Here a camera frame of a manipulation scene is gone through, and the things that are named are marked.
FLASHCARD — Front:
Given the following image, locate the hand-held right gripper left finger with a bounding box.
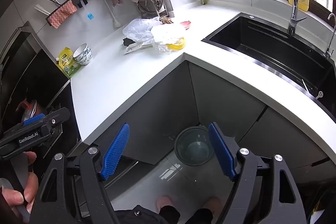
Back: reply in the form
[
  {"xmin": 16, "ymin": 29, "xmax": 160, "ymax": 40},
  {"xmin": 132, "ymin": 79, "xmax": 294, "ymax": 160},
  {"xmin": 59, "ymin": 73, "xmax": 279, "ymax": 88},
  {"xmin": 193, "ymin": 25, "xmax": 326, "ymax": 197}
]
[{"xmin": 29, "ymin": 123, "xmax": 130, "ymax": 224}]

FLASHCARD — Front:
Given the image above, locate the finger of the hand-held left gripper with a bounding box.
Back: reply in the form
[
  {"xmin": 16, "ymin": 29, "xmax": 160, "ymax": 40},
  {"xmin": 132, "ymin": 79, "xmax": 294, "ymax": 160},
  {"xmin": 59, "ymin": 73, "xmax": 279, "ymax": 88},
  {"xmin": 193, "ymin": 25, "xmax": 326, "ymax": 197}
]
[{"xmin": 23, "ymin": 107, "xmax": 71, "ymax": 127}]

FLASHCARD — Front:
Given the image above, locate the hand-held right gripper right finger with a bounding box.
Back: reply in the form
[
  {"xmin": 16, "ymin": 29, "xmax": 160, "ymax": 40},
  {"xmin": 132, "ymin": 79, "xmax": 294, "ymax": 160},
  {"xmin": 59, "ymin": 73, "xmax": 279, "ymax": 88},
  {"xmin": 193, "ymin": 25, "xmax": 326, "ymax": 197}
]
[{"xmin": 208, "ymin": 122, "xmax": 307, "ymax": 224}]

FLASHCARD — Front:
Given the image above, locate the dark mesh waste bin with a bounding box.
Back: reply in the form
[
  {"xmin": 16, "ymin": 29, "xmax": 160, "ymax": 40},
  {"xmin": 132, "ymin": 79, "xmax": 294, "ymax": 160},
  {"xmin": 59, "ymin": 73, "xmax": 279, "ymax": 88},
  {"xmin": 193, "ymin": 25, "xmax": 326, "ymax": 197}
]
[{"xmin": 175, "ymin": 126, "xmax": 217, "ymax": 167}]

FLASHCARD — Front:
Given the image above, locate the toothbrush packaging card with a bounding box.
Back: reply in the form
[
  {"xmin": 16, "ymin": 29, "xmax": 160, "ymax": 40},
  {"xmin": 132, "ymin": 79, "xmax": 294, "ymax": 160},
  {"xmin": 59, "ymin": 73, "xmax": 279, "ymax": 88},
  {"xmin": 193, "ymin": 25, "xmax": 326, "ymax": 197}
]
[{"xmin": 125, "ymin": 43, "xmax": 153, "ymax": 55}]

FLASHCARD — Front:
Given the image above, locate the clear plastic bag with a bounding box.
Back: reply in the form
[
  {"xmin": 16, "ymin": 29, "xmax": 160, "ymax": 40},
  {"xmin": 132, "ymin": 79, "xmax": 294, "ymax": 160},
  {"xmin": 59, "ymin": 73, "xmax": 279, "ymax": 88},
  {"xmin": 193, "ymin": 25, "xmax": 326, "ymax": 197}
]
[{"xmin": 122, "ymin": 18, "xmax": 160, "ymax": 43}]

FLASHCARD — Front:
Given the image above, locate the person's left hand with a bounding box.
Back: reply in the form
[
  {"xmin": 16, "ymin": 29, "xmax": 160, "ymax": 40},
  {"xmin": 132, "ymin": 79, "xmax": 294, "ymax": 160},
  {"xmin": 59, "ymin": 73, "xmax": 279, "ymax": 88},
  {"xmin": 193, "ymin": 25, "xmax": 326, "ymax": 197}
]
[{"xmin": 0, "ymin": 151, "xmax": 40, "ymax": 214}]

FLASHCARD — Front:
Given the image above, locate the red pot metal lid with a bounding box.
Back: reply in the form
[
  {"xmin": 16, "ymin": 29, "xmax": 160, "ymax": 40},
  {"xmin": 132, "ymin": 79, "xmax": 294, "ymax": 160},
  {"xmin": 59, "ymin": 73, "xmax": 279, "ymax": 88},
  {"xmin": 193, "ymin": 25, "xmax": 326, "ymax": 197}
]
[{"xmin": 16, "ymin": 99, "xmax": 48, "ymax": 122}]

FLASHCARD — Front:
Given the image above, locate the black kitchen stove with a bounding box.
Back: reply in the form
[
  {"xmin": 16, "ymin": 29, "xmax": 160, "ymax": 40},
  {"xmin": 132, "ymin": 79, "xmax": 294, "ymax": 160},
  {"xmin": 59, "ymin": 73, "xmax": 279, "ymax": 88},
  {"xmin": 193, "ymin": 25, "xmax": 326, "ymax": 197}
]
[{"xmin": 0, "ymin": 21, "xmax": 82, "ymax": 177}]

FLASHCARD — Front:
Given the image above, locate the grey base cabinet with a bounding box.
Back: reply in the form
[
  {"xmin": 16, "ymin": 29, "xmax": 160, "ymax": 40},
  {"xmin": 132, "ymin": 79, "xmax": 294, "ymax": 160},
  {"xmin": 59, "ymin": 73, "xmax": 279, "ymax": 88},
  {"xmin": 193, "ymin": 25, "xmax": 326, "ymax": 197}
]
[{"xmin": 81, "ymin": 60, "xmax": 336, "ymax": 169}]

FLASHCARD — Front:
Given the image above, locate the yellow green refill pouch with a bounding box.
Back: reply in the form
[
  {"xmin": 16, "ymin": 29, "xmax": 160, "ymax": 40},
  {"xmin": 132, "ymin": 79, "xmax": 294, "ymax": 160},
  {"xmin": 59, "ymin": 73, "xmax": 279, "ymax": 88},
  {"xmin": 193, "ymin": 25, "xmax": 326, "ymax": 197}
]
[{"xmin": 58, "ymin": 47, "xmax": 79, "ymax": 79}]

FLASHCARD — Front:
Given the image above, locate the pink slipper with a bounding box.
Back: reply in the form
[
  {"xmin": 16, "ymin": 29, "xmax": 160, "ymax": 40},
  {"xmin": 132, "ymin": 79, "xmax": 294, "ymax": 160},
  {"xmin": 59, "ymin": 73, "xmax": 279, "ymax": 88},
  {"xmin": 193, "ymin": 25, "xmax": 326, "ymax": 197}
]
[{"xmin": 156, "ymin": 195, "xmax": 174, "ymax": 211}]

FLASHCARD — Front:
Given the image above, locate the blue white porcelain bowl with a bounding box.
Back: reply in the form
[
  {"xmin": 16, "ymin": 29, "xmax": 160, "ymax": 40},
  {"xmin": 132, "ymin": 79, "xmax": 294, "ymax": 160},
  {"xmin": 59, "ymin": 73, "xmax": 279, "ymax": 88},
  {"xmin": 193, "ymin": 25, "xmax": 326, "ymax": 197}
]
[{"xmin": 73, "ymin": 43, "xmax": 92, "ymax": 65}]

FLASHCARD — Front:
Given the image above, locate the pink striped dishcloth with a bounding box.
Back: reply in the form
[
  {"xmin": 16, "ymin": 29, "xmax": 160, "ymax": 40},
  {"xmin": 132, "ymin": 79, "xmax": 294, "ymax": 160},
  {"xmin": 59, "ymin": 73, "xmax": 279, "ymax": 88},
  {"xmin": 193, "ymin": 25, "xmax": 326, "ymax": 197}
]
[{"xmin": 47, "ymin": 0, "xmax": 78, "ymax": 29}]

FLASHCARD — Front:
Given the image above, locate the bundle of white chopsticks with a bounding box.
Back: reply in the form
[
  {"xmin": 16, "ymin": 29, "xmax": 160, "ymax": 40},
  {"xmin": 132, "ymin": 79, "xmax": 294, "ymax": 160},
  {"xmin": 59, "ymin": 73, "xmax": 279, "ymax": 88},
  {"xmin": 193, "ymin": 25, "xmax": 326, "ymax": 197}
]
[{"xmin": 34, "ymin": 4, "xmax": 51, "ymax": 16}]

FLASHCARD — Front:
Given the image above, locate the black kitchen sink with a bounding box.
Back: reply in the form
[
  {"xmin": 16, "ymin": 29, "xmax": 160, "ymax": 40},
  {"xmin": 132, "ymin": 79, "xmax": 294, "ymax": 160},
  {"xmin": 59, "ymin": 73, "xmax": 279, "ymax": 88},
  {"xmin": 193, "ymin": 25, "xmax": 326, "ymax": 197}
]
[{"xmin": 202, "ymin": 12, "xmax": 336, "ymax": 119}]

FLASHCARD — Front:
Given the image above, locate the yellow plastic packaging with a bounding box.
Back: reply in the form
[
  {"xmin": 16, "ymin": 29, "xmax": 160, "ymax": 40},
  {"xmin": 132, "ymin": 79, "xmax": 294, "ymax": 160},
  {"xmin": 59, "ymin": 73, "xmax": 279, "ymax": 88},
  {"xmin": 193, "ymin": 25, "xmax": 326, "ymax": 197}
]
[{"xmin": 164, "ymin": 36, "xmax": 187, "ymax": 51}]

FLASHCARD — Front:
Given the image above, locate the blue silicone brush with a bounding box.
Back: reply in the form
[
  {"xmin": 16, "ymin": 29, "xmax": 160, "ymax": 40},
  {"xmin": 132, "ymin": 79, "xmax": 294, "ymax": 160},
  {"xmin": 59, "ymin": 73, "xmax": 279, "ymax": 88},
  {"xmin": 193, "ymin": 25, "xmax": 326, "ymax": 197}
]
[{"xmin": 80, "ymin": 1, "xmax": 94, "ymax": 20}]

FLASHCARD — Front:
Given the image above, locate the white plastic bag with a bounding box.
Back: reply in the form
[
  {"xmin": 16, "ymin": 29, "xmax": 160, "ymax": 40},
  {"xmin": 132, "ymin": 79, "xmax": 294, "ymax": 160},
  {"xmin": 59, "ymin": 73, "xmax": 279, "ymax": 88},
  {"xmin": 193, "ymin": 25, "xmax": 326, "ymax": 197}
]
[{"xmin": 151, "ymin": 23, "xmax": 187, "ymax": 45}]

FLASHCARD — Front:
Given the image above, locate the chrome kitchen faucet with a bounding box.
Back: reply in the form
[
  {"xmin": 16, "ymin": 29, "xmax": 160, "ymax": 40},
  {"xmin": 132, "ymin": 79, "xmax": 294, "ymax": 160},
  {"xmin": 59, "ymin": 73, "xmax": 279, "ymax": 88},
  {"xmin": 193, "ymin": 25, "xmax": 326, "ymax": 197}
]
[{"xmin": 287, "ymin": 0, "xmax": 307, "ymax": 36}]

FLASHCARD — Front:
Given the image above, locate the thin chrome water tap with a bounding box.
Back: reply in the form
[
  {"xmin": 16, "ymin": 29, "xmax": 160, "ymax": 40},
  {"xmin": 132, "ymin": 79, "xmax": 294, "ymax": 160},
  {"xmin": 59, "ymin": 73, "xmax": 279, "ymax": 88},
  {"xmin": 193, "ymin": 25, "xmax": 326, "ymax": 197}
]
[{"xmin": 323, "ymin": 13, "xmax": 336, "ymax": 58}]

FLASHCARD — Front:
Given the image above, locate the round metal lid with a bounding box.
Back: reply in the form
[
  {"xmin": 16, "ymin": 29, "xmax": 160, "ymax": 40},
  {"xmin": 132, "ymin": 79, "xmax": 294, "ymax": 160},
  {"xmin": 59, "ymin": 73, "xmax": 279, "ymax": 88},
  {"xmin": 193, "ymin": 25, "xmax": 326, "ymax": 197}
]
[{"xmin": 138, "ymin": 0, "xmax": 163, "ymax": 13}]

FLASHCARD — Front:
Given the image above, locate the white long-handled brush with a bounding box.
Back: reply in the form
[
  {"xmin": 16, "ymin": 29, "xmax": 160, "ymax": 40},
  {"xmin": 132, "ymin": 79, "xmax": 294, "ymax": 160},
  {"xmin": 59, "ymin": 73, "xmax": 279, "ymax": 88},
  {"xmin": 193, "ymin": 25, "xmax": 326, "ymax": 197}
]
[{"xmin": 101, "ymin": 0, "xmax": 122, "ymax": 28}]

